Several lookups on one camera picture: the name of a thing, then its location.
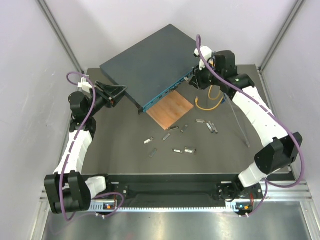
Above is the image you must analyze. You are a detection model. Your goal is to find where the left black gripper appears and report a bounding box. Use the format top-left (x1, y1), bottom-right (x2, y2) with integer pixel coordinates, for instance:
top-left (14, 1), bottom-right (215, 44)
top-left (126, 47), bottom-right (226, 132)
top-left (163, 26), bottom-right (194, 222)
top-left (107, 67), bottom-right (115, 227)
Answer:
top-left (86, 80), bottom-right (128, 117)

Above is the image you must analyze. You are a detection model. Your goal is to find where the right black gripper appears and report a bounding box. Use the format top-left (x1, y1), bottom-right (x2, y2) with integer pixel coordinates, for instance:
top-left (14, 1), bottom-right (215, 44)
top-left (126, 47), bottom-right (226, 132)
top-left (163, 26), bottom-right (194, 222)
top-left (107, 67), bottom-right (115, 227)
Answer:
top-left (189, 60), bottom-right (224, 91)

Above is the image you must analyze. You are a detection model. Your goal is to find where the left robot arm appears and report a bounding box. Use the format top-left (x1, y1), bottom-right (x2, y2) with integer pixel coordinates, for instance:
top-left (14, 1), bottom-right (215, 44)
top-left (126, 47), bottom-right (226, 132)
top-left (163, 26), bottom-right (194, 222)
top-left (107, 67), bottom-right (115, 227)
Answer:
top-left (44, 81), bottom-right (127, 214)

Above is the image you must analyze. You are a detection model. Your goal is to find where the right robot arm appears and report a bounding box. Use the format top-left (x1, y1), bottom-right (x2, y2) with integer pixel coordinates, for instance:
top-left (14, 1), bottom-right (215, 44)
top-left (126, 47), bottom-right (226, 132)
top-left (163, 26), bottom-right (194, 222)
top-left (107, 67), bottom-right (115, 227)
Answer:
top-left (189, 46), bottom-right (303, 198)

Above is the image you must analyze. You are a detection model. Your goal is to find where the wooden board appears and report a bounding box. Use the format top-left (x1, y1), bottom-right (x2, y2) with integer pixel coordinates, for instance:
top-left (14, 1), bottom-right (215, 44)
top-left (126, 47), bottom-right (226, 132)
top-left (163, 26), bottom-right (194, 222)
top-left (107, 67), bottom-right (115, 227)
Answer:
top-left (146, 90), bottom-right (194, 130)

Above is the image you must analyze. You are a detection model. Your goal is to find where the SFP module pair right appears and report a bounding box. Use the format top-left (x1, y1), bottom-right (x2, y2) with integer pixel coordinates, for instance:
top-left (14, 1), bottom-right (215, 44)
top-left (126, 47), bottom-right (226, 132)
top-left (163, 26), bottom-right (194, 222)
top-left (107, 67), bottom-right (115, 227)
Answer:
top-left (206, 121), bottom-right (218, 134)

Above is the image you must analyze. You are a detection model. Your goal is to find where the silver SFP module by board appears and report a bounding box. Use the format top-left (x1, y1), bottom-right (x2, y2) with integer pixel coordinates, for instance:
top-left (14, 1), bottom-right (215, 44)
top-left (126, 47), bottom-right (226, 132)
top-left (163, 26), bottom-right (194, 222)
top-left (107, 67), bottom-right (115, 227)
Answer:
top-left (168, 126), bottom-right (179, 131)

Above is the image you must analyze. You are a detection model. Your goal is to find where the dark grey table mat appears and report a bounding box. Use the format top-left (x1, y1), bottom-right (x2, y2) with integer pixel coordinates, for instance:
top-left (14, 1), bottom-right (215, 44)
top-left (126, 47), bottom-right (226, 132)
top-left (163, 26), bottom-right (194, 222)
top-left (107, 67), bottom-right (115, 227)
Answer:
top-left (82, 82), bottom-right (262, 174)

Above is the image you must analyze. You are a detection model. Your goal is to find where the dark SFP module lower left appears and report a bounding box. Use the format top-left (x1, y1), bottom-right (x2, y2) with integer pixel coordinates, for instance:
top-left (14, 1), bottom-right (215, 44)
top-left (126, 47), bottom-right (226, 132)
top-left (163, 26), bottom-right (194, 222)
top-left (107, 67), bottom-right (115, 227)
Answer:
top-left (149, 148), bottom-right (157, 158)

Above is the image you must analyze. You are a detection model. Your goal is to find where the silver double SFP module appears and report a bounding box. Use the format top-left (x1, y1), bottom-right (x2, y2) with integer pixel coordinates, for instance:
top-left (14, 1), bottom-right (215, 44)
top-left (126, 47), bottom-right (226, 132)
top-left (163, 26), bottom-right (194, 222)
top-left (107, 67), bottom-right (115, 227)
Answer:
top-left (184, 147), bottom-right (197, 155)

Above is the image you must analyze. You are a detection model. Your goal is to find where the labelled SFP module bottom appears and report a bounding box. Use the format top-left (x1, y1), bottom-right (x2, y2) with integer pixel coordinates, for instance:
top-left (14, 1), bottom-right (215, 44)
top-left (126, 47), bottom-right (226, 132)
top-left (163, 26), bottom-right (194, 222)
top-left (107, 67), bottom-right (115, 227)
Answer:
top-left (172, 149), bottom-right (183, 154)

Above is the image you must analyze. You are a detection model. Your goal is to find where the yellow ethernet cable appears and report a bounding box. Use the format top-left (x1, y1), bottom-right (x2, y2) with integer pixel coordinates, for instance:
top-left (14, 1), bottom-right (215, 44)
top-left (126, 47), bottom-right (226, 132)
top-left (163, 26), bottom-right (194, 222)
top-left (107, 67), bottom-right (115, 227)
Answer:
top-left (194, 86), bottom-right (224, 111)

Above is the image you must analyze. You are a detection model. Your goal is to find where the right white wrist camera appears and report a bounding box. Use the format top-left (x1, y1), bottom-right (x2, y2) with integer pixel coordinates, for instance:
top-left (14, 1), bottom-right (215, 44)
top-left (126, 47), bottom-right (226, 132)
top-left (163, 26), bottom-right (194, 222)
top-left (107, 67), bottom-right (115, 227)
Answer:
top-left (193, 45), bottom-right (213, 71)

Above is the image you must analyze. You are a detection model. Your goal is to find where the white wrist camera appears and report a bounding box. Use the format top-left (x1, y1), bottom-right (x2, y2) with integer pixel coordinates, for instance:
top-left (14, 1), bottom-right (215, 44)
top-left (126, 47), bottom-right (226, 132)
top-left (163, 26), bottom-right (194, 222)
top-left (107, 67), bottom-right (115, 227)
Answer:
top-left (193, 45), bottom-right (213, 71)
top-left (77, 77), bottom-right (93, 94)

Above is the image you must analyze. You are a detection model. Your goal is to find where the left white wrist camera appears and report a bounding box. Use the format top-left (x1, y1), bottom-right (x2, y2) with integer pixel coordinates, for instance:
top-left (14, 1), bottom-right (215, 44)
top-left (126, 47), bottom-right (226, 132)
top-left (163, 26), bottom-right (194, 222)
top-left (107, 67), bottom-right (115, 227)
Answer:
top-left (77, 77), bottom-right (93, 94)

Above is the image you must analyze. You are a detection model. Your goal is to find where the grey ethernet cable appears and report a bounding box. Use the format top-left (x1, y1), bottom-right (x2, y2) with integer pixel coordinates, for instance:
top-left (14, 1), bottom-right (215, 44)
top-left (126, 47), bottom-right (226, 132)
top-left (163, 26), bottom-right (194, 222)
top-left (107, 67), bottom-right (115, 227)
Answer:
top-left (229, 102), bottom-right (252, 148)

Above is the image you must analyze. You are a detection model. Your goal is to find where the dark teal network switch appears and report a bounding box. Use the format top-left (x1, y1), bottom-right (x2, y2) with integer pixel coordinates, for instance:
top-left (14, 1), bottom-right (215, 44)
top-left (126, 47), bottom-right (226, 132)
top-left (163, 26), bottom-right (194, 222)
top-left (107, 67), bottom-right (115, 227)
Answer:
top-left (100, 24), bottom-right (199, 114)

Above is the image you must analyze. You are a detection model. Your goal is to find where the grey slotted cable duct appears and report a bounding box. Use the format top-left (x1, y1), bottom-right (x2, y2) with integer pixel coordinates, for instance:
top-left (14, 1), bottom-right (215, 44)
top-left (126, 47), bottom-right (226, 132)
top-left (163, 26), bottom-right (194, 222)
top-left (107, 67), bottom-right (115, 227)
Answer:
top-left (87, 199), bottom-right (250, 213)

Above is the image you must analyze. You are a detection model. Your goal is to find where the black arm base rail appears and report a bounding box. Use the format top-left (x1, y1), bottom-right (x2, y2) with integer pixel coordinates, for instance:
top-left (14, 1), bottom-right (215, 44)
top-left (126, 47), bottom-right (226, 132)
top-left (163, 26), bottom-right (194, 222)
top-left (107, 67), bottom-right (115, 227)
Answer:
top-left (84, 173), bottom-right (266, 207)

